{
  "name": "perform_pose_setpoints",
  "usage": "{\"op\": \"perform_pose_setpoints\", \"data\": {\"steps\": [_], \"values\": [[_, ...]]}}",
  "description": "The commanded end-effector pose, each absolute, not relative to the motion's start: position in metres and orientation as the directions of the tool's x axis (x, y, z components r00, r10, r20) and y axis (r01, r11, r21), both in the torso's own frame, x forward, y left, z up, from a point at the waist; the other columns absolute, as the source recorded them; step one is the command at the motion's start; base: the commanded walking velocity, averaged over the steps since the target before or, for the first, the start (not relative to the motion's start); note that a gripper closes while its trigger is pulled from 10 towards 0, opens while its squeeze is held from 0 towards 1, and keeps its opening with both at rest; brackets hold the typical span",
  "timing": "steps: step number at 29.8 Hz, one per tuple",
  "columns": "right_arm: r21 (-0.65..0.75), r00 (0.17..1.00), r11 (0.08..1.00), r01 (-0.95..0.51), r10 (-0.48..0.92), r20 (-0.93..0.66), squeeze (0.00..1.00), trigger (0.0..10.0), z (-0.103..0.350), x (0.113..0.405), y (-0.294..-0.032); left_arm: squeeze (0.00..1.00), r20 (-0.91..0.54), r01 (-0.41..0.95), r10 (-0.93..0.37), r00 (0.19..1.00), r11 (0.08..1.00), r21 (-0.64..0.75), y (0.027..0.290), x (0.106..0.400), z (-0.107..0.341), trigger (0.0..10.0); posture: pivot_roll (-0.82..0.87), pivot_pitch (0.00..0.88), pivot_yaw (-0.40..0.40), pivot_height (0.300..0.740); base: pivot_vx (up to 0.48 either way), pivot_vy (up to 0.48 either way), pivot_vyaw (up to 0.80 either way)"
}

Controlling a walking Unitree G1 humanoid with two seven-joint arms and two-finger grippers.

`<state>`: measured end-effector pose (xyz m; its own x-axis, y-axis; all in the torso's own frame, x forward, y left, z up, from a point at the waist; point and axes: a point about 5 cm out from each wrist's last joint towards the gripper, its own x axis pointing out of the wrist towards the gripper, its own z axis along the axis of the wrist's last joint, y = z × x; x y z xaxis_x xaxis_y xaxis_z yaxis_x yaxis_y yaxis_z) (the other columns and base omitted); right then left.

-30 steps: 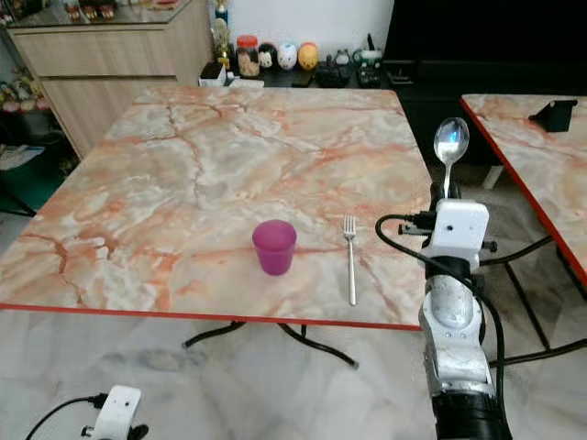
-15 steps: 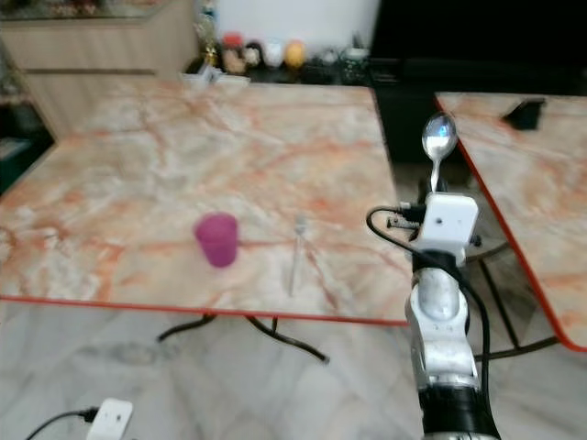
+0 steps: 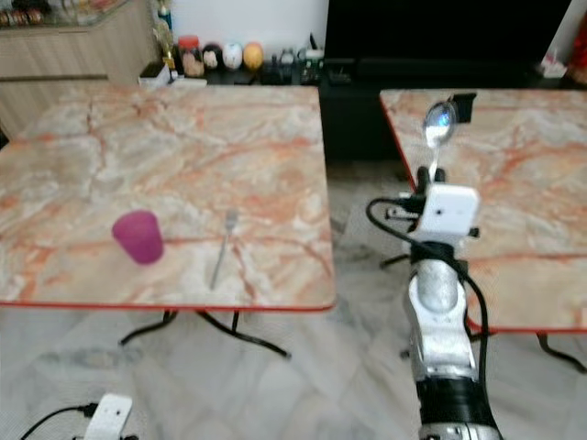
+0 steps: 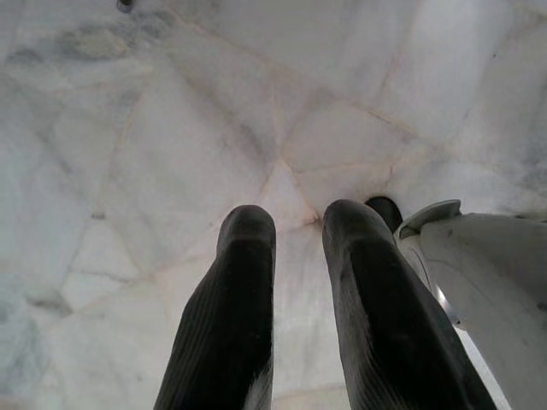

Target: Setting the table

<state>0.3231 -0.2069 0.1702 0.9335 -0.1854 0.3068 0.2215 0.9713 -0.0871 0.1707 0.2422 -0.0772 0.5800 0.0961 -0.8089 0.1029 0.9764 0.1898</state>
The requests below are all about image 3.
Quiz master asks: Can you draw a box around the silver metal spoon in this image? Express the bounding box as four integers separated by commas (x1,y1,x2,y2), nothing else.
422,99,458,182

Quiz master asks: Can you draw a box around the small black box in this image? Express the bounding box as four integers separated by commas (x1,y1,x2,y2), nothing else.
450,92,479,126

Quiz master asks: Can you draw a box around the dark television stand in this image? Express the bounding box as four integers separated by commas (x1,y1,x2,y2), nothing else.
318,57,587,166

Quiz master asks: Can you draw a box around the black television screen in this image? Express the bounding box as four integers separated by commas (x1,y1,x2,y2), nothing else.
323,0,575,67

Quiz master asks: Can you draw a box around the pink white small item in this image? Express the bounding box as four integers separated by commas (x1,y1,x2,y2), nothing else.
541,49,575,82

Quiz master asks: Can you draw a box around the dark gadget with antenna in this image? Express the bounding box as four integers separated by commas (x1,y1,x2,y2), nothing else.
299,34,326,85

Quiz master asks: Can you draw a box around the dark small gadget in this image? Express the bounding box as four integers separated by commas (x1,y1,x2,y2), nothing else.
270,49,300,85

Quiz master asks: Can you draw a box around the silver metal fork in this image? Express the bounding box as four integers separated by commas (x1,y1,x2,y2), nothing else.
208,209,240,292

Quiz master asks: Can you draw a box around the yellow egg figure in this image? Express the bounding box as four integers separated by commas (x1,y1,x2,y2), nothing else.
242,41,264,72

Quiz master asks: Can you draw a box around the light wooden cabinet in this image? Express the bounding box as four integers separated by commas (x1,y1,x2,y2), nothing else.
0,0,168,140

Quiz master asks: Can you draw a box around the white egg figure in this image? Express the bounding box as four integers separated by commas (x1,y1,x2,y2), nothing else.
222,42,244,72

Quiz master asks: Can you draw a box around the dark egg figure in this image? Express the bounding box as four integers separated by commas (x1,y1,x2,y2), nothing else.
203,42,224,72

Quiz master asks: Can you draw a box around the purple plastic cup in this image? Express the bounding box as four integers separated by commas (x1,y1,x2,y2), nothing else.
111,209,166,266

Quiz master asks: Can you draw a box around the marble table with cup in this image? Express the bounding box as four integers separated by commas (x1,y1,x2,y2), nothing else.
0,84,337,360

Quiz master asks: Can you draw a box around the red lid jar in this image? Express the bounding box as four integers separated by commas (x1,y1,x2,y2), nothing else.
179,36,205,79

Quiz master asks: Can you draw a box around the small white box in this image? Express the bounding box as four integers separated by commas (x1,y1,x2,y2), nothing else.
139,62,177,89

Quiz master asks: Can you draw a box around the gold trophy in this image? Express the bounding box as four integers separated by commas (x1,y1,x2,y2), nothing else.
156,0,181,82

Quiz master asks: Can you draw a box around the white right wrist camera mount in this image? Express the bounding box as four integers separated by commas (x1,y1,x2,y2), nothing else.
417,183,482,242

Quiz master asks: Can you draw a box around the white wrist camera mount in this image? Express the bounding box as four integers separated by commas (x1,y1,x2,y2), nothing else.
417,183,482,242
84,393,135,440

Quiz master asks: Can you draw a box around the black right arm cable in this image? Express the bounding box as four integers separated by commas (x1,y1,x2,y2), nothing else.
365,197,491,377

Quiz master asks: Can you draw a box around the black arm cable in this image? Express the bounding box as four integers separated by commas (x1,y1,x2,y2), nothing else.
365,197,491,377
19,402,98,440

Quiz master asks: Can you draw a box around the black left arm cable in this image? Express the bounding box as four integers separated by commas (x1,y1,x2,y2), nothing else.
19,402,98,440

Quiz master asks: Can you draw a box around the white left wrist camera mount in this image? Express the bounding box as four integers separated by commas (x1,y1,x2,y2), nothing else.
84,393,135,440

